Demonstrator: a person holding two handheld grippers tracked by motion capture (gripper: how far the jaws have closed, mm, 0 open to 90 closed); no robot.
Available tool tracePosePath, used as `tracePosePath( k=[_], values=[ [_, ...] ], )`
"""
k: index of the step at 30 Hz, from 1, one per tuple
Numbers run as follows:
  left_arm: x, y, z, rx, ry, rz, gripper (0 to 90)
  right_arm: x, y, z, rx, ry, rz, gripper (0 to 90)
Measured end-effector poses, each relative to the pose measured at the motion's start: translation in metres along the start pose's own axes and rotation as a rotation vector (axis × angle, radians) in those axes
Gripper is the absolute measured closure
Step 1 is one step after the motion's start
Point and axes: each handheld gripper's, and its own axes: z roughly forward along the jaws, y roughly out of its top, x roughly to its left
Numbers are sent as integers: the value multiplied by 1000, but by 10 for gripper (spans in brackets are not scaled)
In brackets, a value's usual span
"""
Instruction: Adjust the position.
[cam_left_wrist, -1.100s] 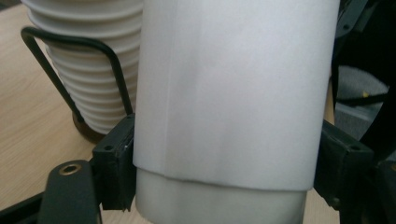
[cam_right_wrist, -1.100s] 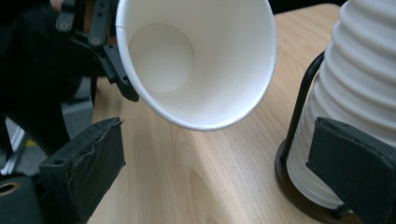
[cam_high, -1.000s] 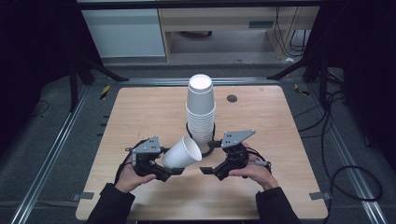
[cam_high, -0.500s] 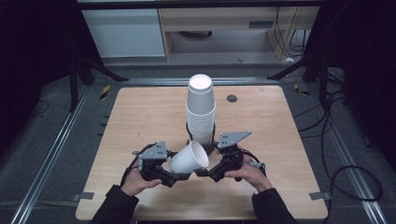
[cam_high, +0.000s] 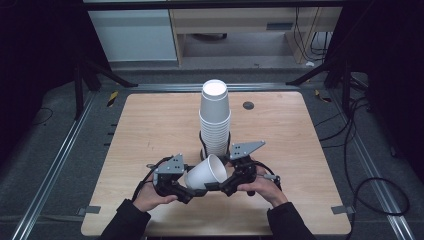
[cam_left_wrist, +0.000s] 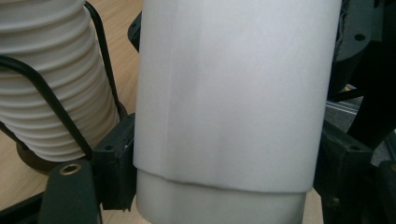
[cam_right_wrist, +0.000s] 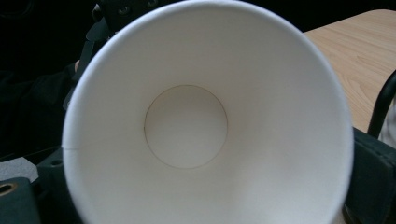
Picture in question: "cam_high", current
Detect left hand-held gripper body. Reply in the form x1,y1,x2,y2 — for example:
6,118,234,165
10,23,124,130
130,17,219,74
152,153,194,204

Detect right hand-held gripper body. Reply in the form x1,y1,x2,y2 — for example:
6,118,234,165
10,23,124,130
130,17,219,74
229,140,267,188

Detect single white paper cup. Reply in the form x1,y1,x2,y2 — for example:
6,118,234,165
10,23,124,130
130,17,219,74
183,153,229,190

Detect stack of white paper cups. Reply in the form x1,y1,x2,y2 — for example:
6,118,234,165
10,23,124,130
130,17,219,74
198,78,232,158

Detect person's left hand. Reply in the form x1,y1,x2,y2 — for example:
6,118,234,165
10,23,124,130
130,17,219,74
132,173,179,213

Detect person's right hand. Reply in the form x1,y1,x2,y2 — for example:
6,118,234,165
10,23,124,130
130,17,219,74
237,164,290,208

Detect yellow black striped tape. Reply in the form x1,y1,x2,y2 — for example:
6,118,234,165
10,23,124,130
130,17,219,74
314,89,333,104
106,90,120,108

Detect black metal stand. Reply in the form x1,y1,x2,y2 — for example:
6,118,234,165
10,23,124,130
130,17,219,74
73,59,139,121
285,59,368,116

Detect white cabinet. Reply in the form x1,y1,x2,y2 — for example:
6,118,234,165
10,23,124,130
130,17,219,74
87,9,178,63

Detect light wooden desk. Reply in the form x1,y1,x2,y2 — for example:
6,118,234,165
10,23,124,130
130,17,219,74
169,7,344,66

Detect left hand-held gripper cable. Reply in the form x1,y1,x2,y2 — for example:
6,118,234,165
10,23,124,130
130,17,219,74
131,155,175,203

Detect hand-held gripper cable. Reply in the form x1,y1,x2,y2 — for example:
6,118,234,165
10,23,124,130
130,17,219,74
253,160,283,192
131,155,175,203

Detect right hand-held gripper cable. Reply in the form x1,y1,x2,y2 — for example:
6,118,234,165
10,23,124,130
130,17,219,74
253,160,283,192

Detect metal floor rail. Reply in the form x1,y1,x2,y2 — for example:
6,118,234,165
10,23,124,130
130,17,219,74
328,89,416,240
128,82,301,93
11,91,98,240

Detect grey table edge bracket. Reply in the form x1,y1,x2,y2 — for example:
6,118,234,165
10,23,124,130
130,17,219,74
330,205,355,215
77,205,102,217

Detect thin black floor cable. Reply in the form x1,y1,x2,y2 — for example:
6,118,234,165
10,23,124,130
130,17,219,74
31,106,54,127

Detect black cables under desk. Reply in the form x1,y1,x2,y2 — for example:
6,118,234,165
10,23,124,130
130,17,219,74
293,7,334,63

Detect thick black looped floor cable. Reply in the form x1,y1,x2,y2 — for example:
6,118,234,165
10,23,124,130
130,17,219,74
344,96,411,240

